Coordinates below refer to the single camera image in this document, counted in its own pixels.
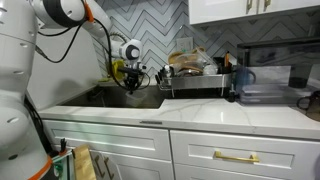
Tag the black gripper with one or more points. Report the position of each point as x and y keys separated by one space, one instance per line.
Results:
x=132 y=79

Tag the clear plastic container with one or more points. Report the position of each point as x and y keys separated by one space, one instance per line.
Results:
x=135 y=98

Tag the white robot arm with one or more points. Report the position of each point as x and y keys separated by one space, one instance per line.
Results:
x=23 y=155

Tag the stainless steel sink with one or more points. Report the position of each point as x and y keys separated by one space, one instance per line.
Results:
x=115 y=97

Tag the stainless steel dish rack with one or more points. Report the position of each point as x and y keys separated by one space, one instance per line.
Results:
x=216 y=85

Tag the left white drawer front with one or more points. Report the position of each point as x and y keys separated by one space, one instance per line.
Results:
x=135 y=141

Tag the white drawer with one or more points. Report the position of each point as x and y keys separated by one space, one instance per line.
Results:
x=279 y=158
x=135 y=141

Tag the wooden board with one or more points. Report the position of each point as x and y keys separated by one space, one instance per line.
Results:
x=83 y=167

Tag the white upper cabinet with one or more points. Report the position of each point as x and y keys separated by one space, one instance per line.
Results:
x=205 y=11

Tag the clear blender pitcher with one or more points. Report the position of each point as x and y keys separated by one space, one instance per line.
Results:
x=257 y=86

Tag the black countertop appliance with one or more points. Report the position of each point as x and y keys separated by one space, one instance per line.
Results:
x=295 y=60

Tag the brown glass mug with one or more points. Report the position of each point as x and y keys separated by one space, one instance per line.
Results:
x=312 y=110

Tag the wall power outlet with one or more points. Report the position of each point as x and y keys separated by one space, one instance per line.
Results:
x=184 y=44

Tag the gold drawer handle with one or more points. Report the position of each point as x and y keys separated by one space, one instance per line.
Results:
x=251 y=159

